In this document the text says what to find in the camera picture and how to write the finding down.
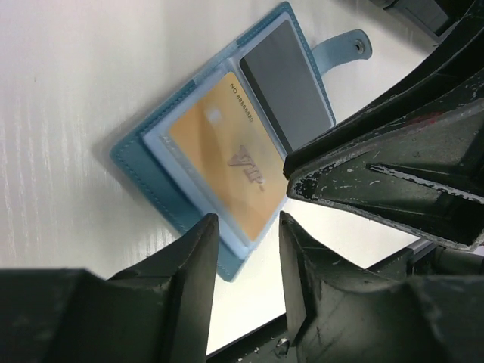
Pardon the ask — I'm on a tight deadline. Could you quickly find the grey card in holder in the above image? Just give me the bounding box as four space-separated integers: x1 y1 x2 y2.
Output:
240 20 332 154

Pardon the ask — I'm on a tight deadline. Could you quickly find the blue leather card holder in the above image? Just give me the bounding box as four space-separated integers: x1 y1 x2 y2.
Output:
110 2 372 281

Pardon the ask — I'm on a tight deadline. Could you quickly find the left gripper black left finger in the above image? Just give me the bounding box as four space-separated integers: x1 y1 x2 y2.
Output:
1 213 219 362

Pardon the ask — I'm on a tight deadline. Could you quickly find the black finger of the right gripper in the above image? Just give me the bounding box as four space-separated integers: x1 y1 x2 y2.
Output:
287 105 483 250
343 22 483 124

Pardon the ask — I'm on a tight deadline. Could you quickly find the gold VIP card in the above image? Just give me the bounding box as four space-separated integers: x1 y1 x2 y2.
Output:
169 72 287 241

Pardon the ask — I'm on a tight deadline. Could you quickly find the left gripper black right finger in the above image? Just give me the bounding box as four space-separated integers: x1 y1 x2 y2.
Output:
279 213 483 362

